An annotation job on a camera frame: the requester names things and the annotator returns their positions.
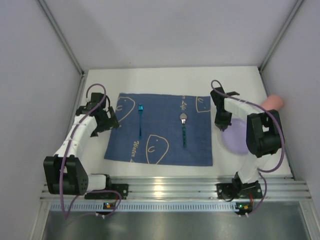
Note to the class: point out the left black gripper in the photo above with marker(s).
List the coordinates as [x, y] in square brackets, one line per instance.
[111, 121]

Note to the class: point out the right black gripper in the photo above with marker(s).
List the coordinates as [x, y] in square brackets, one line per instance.
[223, 120]

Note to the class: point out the purple plastic plate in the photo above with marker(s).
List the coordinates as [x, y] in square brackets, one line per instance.
[234, 137]

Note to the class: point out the blue plastic fork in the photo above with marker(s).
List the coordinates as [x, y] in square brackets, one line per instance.
[140, 112]

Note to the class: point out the silver spoon green handle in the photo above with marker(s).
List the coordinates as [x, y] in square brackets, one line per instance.
[183, 118]

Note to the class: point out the blue whale print cloth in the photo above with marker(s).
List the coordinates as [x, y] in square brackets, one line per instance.
[162, 136]

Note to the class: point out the pink plastic cup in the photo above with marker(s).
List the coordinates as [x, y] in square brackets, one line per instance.
[272, 102]

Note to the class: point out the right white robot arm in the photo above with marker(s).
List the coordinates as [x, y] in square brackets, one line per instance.
[264, 135]

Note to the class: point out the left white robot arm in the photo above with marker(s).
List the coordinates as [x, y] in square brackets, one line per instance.
[64, 170]

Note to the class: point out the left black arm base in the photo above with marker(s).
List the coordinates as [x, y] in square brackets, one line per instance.
[117, 191]

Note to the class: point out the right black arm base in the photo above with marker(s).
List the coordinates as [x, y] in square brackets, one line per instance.
[229, 192]

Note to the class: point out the perforated cable duct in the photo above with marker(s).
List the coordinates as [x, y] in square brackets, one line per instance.
[153, 206]

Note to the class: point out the aluminium mounting rail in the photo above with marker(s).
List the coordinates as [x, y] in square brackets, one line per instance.
[205, 188]

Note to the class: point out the left aluminium frame post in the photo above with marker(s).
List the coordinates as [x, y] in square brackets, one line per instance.
[60, 35]

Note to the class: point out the aluminium frame post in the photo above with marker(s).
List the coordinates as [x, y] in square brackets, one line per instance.
[281, 34]
[60, 35]

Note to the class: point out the right aluminium frame post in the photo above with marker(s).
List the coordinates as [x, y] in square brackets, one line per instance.
[281, 34]

